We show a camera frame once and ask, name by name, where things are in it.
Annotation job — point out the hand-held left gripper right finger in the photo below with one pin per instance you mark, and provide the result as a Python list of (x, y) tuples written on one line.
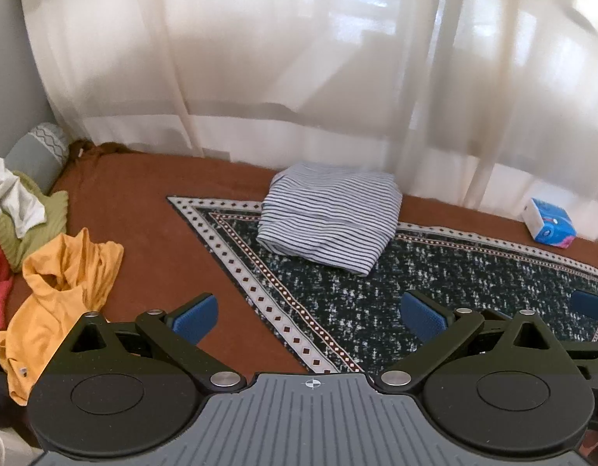
[(421, 319)]

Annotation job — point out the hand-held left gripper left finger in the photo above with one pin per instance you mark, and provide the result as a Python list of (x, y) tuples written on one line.
[(198, 318)]

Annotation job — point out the blue white tissue pack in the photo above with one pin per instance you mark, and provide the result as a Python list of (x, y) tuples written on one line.
[(549, 223)]

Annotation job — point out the blue white striped shirt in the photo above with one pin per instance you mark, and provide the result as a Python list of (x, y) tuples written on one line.
[(328, 216)]

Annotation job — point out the grey patterned pillow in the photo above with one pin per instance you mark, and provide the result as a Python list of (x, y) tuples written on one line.
[(34, 155)]

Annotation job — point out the dark patterned rug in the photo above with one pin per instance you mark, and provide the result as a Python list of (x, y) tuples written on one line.
[(473, 276)]

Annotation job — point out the yellow garment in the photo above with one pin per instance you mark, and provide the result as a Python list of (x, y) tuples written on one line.
[(61, 291)]

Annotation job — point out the white garment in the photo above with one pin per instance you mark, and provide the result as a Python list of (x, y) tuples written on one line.
[(17, 204)]

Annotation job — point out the green garment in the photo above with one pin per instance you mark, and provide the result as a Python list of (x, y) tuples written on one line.
[(46, 223)]

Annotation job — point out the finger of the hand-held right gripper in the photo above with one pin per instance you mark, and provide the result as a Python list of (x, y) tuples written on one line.
[(592, 305), (592, 355)]

